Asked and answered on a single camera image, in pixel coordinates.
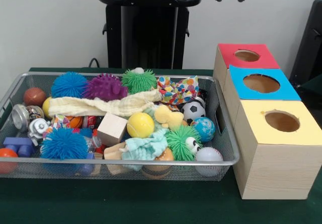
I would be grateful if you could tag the colourful dotted cloth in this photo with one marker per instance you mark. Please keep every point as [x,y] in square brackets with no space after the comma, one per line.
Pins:
[178,88]

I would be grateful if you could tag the green spiky ball white nub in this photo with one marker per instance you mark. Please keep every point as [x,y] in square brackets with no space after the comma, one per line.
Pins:
[138,81]

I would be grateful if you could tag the shallow mesh bin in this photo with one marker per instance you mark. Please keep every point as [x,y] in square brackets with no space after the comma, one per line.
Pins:
[213,103]

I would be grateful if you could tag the wooden box with three holes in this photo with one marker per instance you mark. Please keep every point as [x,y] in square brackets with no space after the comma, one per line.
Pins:
[276,171]

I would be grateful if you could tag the black upright panel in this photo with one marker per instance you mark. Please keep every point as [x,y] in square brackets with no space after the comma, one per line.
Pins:
[309,45]

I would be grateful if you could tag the dark green side-table cloth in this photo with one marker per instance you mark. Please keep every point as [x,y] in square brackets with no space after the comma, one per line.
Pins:
[314,83]

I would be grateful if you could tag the black and white soccer ball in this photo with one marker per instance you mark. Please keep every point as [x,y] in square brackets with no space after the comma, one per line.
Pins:
[193,110]

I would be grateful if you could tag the blue globe ball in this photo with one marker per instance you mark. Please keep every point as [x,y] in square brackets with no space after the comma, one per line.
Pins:
[205,129]

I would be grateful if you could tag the purple spiky toy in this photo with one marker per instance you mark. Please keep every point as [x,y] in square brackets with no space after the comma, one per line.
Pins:
[105,88]

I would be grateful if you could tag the yellow tennis ball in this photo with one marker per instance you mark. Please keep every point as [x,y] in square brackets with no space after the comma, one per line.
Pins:
[140,125]

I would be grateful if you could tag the green spiky ball with eyes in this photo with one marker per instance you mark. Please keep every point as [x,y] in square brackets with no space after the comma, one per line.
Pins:
[177,143]

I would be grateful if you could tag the cream muslin cloth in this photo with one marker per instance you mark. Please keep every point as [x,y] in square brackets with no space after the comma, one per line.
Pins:
[100,107]

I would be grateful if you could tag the mint green cloth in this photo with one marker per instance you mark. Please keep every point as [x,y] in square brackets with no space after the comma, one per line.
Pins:
[146,146]

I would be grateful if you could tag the blue spiky ball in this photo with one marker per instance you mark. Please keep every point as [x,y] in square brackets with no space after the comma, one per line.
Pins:
[68,84]
[63,143]

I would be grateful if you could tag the dark green table cloth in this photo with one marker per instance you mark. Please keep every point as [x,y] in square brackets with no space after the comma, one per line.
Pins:
[151,204]

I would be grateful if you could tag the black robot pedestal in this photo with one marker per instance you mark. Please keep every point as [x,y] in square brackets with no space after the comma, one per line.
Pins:
[151,32]

